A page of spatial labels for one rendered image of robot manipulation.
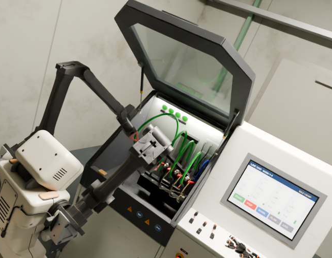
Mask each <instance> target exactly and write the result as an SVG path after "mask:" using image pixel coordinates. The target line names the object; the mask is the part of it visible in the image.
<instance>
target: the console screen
mask: <svg viewBox="0 0 332 258"><path fill-rule="evenodd" d="M327 197H328V195H326V194H324V193H322V192H320V191H318V190H317V189H315V188H313V187H311V186H309V185H308V184H306V183H304V182H302V181H300V180H298V179H297V178H295V177H293V176H291V175H289V174H287V173H286V172H284V171H282V170H280V169H278V168H276V167H275V166H273V165H271V164H269V163H267V162H265V161H264V160H262V159H260V158H259V157H257V156H255V155H253V154H251V153H249V152H248V154H247V155H246V157H245V159H244V160H243V162H242V164H241V166H240V168H239V169H238V171H237V173H236V175H235V176H234V178H233V180H232V181H231V183H230V185H229V187H228V188H227V190H226V192H225V194H224V195H223V197H222V199H221V201H220V202H221V203H223V204H225V205H226V206H228V207H229V208H231V209H233V210H234V211H235V212H237V213H239V214H240V215H242V216H243V217H245V218H246V219H248V220H250V221H251V222H253V223H254V224H256V225H257V226H259V227H261V228H262V229H264V230H265V231H267V232H269V233H270V234H272V235H273V236H275V237H276V238H278V239H280V240H281V241H283V242H284V243H286V244H288V245H289V246H291V247H292V248H294V249H295V247H296V246H297V244H298V243H299V241H300V239H301V238H302V236H303V235H304V233H305V232H306V230H307V228H308V227H309V225H310V223H311V222H312V220H313V219H314V217H315V216H316V214H317V212H318V211H319V209H320V208H321V206H322V205H323V203H324V201H325V200H326V198H327Z"/></svg>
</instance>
